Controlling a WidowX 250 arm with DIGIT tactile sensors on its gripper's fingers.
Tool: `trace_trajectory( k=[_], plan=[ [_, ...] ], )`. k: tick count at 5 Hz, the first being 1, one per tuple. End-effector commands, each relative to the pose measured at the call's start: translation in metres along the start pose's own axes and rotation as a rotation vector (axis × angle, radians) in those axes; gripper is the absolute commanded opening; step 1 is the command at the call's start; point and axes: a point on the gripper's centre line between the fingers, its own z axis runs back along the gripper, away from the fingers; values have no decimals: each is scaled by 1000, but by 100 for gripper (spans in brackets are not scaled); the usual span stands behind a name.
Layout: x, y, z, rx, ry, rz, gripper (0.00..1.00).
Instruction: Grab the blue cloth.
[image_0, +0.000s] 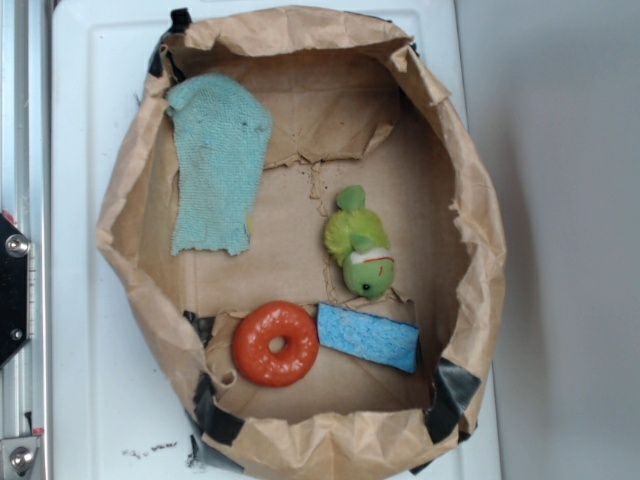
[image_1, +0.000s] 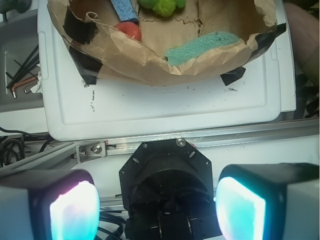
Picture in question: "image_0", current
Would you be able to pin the aluminium frame rail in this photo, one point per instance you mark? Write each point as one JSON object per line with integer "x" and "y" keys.
{"x": 26, "y": 451}

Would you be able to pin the orange plastic donut toy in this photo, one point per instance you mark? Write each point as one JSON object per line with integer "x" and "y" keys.
{"x": 276, "y": 345}

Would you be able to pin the white tray table surface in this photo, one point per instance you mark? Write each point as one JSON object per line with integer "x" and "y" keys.
{"x": 116, "y": 414}

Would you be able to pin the black metal bracket plate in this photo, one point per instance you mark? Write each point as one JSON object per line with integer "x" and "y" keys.
{"x": 13, "y": 290}

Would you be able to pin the brown paper-lined cardboard box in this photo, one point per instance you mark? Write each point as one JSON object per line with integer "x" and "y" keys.
{"x": 351, "y": 104}

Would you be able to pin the green plush fish toy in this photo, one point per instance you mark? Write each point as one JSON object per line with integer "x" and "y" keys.
{"x": 356, "y": 239}

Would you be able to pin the light blue terry cloth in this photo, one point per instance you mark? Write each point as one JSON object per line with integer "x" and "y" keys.
{"x": 221, "y": 134}

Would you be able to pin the blue sponge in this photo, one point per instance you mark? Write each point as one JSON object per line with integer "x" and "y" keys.
{"x": 367, "y": 336}

